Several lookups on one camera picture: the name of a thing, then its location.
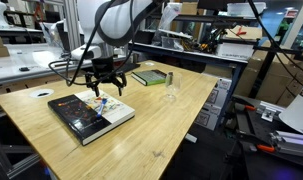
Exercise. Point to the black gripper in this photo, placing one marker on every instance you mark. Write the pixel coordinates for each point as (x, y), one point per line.
(103, 66)

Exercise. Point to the blue marker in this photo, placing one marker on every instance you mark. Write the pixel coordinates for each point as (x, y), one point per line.
(102, 107)

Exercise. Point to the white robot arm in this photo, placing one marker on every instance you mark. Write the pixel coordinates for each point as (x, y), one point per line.
(117, 20)

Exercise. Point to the clear drinking glass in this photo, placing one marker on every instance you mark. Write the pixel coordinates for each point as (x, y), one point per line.
(173, 83)

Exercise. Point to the black keyboard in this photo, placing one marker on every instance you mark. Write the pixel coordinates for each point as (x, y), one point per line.
(129, 67)

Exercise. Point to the green discrete mathematics book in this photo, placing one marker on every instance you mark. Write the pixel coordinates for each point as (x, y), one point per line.
(151, 76)

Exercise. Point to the black white abstract art book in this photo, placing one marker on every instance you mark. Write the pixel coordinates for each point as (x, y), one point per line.
(74, 113)

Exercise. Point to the blue metal workbench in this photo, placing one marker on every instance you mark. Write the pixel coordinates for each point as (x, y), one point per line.
(191, 55)

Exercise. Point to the white workbench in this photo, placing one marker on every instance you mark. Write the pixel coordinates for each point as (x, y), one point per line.
(11, 63)

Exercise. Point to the white table edge block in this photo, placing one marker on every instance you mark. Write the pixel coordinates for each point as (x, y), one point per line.
(191, 138)

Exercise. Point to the white printed carton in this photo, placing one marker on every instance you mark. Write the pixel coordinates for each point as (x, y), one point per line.
(217, 96)

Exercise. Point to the white storage box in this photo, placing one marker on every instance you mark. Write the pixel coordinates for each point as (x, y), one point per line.
(236, 50)

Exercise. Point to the open cardboard box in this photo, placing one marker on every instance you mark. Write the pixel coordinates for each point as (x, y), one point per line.
(244, 33)

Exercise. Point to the black optical breadboard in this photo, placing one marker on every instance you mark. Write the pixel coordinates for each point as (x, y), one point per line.
(254, 130)

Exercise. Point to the clear plastic bin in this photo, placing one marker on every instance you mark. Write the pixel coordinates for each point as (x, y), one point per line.
(246, 8)

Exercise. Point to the short silver aluminium extrusion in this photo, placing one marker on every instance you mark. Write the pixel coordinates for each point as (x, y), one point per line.
(269, 106)

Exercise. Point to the white curved shell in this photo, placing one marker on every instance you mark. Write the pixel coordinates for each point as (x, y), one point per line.
(297, 113)

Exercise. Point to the long silver aluminium extrusion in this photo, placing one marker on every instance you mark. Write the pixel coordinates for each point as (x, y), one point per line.
(292, 143)

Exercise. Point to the silver aluminium frame post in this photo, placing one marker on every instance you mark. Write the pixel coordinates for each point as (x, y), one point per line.
(71, 23)
(296, 21)

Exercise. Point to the silver corner bracket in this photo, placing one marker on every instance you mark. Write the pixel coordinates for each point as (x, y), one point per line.
(269, 116)

